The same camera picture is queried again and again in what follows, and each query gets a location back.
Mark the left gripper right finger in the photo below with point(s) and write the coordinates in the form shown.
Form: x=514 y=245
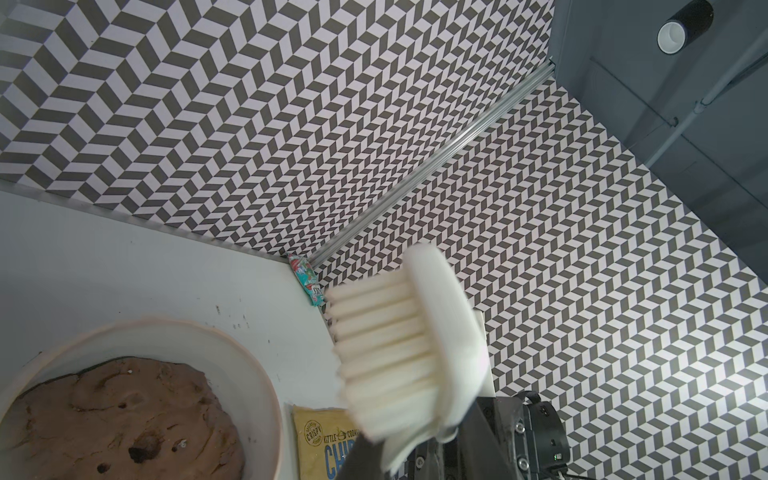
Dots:
x=477 y=451

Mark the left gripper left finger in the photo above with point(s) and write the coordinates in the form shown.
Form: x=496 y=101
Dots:
x=363 y=461

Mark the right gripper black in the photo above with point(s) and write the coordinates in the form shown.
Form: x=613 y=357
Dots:
x=532 y=432

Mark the blue white scrub brush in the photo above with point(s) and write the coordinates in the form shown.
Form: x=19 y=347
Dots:
x=413 y=357

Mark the white ceramic pot with mud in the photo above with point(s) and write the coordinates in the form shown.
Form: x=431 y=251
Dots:
x=151 y=399

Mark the yellow chips bag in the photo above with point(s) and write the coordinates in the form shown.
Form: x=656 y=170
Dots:
x=324 y=439

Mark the teal snack packet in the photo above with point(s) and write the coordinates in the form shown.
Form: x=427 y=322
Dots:
x=307 y=278

